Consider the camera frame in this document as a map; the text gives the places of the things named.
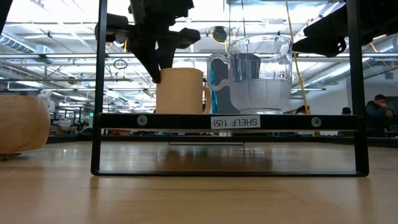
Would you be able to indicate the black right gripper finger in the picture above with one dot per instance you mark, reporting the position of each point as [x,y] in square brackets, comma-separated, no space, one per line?
[326,37]

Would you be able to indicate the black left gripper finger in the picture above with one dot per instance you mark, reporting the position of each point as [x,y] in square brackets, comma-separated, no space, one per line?
[146,53]
[167,53]

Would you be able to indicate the pale yellow ribbed mug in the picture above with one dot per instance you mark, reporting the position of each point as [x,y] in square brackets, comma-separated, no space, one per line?
[180,93]

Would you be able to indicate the clear glass mug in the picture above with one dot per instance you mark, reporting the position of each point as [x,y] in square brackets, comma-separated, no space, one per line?
[261,93]

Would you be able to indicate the wooden kuksa cup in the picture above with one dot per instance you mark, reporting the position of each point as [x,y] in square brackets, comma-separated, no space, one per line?
[21,124]

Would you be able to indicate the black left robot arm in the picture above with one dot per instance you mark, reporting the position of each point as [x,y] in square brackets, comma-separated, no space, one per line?
[3,12]

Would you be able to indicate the white shelf label sticker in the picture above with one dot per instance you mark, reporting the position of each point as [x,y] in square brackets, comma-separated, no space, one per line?
[235,122]

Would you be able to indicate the long strip light fixture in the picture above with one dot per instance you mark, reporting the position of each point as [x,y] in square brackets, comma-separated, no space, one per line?
[77,56]

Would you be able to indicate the person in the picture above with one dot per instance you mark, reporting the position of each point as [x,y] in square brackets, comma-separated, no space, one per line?
[302,110]
[346,110]
[376,118]

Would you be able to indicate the white background figure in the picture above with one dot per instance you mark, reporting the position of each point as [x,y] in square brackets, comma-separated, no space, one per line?
[46,99]

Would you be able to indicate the black frame wooden shelf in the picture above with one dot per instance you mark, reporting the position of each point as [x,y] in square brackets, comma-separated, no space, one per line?
[186,122]

